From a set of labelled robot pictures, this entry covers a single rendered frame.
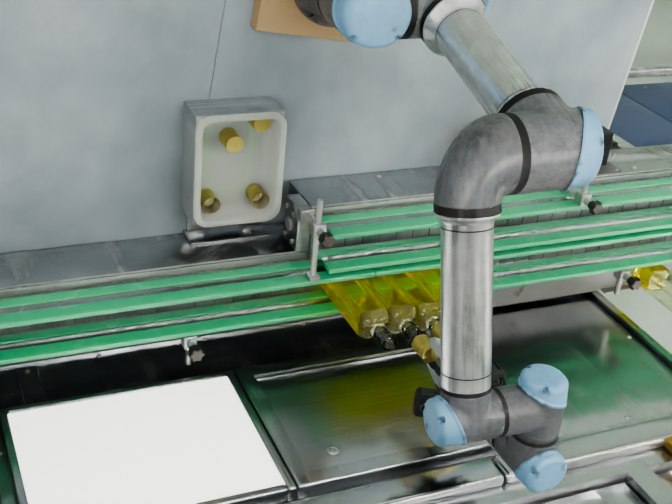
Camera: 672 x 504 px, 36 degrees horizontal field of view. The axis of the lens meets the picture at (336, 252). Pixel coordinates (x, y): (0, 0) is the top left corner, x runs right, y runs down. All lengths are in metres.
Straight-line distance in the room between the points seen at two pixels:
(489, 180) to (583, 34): 0.93
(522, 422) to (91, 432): 0.74
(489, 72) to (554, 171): 0.22
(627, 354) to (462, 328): 0.87
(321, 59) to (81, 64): 0.46
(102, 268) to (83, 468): 0.38
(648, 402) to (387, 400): 0.55
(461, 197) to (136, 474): 0.72
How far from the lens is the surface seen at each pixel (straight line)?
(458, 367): 1.49
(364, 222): 1.97
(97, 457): 1.77
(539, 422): 1.58
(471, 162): 1.40
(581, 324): 2.35
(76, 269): 1.92
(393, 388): 1.97
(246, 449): 1.79
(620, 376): 2.21
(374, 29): 1.71
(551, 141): 1.44
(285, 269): 1.97
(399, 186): 2.08
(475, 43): 1.64
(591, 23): 2.29
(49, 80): 1.86
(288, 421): 1.86
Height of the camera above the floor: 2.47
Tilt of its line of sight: 52 degrees down
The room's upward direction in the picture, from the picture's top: 141 degrees clockwise
